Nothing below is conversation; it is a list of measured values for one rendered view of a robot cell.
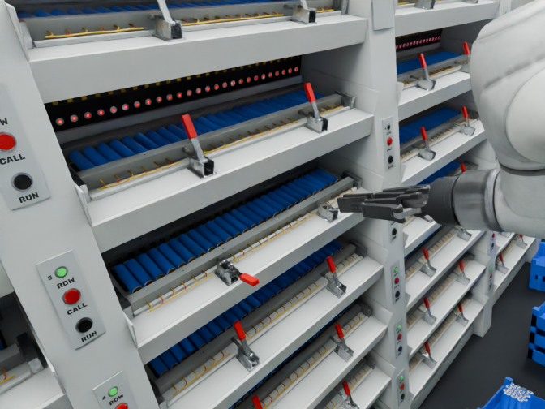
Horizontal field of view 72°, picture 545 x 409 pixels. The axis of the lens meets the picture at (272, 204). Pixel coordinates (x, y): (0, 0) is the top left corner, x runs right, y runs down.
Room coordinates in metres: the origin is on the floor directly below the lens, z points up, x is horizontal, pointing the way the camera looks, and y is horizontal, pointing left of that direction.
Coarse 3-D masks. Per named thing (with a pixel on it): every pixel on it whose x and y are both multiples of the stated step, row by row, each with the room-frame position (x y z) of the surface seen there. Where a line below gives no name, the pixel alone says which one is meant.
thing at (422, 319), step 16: (464, 256) 1.27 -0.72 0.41; (480, 256) 1.26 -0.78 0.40; (448, 272) 1.19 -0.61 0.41; (464, 272) 1.17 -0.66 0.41; (480, 272) 1.22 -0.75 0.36; (432, 288) 1.11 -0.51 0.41; (448, 288) 1.14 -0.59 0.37; (464, 288) 1.14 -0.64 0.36; (416, 304) 1.04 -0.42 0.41; (432, 304) 1.06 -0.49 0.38; (448, 304) 1.06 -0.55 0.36; (416, 320) 0.99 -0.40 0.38; (432, 320) 0.98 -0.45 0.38; (416, 336) 0.94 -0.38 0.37
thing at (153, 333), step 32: (320, 160) 0.94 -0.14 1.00; (352, 192) 0.82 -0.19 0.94; (288, 224) 0.70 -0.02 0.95; (320, 224) 0.70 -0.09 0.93; (352, 224) 0.76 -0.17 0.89; (256, 256) 0.61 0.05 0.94; (288, 256) 0.62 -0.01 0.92; (192, 288) 0.53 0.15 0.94; (224, 288) 0.53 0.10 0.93; (256, 288) 0.58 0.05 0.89; (128, 320) 0.42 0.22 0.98; (160, 320) 0.47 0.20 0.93; (192, 320) 0.49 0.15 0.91; (160, 352) 0.46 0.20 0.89
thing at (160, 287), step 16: (320, 192) 0.77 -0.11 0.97; (336, 192) 0.79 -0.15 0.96; (304, 208) 0.72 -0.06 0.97; (272, 224) 0.66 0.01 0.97; (240, 240) 0.62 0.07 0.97; (256, 240) 0.64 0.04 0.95; (208, 256) 0.57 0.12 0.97; (224, 256) 0.59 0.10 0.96; (176, 272) 0.54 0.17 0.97; (192, 272) 0.55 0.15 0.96; (144, 288) 0.51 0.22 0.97; (160, 288) 0.51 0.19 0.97; (144, 304) 0.49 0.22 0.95; (160, 304) 0.49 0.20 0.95
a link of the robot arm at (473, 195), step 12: (468, 180) 0.49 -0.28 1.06; (480, 180) 0.47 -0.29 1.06; (492, 180) 0.46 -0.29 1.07; (456, 192) 0.48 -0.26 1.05; (468, 192) 0.47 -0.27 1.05; (480, 192) 0.46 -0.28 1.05; (492, 192) 0.45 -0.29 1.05; (456, 204) 0.48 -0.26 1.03; (468, 204) 0.46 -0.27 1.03; (480, 204) 0.45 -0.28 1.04; (492, 204) 0.44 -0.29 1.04; (456, 216) 0.48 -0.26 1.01; (468, 216) 0.46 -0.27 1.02; (480, 216) 0.45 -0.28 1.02; (492, 216) 0.44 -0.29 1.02; (468, 228) 0.48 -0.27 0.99; (480, 228) 0.46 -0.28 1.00; (492, 228) 0.45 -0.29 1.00
